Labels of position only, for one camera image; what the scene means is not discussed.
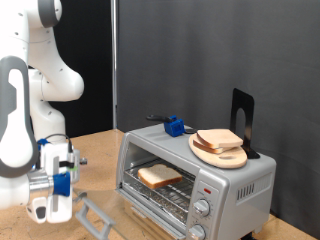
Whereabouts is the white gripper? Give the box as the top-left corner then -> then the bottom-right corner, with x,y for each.
26,141 -> 89,224

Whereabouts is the glass oven door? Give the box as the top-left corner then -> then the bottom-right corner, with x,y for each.
72,187 -> 188,240

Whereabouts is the white bread slice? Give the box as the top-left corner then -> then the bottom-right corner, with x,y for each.
137,163 -> 184,190
192,139 -> 231,155

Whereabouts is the metal spatula with blue block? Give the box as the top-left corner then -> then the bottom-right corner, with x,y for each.
145,114 -> 198,138

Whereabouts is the silver toaster oven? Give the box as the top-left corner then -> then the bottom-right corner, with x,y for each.
114,120 -> 278,240

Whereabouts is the silver oven knob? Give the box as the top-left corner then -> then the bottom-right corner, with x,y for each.
193,198 -> 212,218
187,223 -> 207,240

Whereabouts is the vertical metal pole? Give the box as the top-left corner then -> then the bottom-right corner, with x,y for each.
111,0 -> 118,130

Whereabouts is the black curtain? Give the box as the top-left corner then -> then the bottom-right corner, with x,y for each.
49,0 -> 114,139

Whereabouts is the tan bread slice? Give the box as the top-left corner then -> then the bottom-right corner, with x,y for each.
196,128 -> 244,150

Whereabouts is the round wooden board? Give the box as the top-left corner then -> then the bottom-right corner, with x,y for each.
188,133 -> 249,169

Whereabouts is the black metal bookend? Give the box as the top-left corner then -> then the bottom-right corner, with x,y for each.
229,87 -> 261,160

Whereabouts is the dark grey backdrop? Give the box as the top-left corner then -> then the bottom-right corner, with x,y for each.
117,0 -> 320,239

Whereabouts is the black camera cable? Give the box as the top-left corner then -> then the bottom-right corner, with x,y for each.
36,133 -> 75,155

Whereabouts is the wire oven rack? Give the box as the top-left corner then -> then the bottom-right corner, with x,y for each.
123,159 -> 196,223

